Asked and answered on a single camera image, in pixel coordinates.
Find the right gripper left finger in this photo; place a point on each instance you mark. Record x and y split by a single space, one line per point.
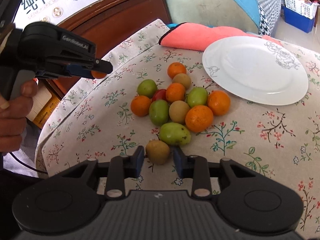
120 168

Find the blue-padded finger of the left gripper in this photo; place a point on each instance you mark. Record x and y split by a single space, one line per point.
78 70

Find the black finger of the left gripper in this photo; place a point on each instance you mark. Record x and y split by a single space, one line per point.
101 67

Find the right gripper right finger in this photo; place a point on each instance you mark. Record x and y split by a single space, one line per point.
196 168

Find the small orange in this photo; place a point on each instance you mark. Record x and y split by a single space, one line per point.
98 75

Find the brown kiwi fruit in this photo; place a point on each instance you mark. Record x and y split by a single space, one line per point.
157 152

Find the green jujube bottom spotted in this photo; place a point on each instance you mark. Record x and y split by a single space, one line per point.
174 134

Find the large orange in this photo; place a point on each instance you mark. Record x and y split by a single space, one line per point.
199 118

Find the red cherry tomato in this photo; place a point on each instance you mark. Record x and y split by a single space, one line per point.
159 95

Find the brown kiwi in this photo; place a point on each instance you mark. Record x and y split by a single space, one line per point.
178 111
182 79

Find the person's left hand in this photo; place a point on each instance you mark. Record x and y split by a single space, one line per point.
13 117

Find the wooden side cabinet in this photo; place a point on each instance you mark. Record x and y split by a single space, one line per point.
107 23

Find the floral tablecloth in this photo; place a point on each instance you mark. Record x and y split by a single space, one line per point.
94 121

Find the pink towel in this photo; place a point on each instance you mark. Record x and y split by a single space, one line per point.
193 36

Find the green sofa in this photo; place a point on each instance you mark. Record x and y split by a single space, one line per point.
211 13

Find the white ceramic plate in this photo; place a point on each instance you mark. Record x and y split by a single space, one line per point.
257 70

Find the blue plastic bin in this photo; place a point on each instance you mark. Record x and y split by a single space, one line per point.
301 22

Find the houndstooth sofa cover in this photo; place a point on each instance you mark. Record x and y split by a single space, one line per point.
269 11

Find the white plastic basket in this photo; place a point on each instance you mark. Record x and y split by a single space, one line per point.
305 8

